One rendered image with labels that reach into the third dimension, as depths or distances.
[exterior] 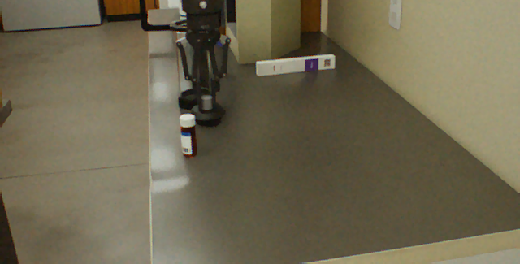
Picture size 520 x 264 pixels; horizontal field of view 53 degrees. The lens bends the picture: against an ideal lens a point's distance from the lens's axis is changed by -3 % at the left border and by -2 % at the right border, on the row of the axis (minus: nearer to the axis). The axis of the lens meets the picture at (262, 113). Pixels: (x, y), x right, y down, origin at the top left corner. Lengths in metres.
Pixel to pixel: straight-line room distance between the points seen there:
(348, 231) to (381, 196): 0.13
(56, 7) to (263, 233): 6.02
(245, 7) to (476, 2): 0.78
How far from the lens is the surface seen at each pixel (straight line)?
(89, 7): 6.73
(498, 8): 1.19
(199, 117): 1.31
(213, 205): 1.01
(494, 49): 1.20
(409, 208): 1.02
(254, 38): 1.77
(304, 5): 2.18
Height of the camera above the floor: 1.48
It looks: 23 degrees down
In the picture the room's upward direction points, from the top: 1 degrees counter-clockwise
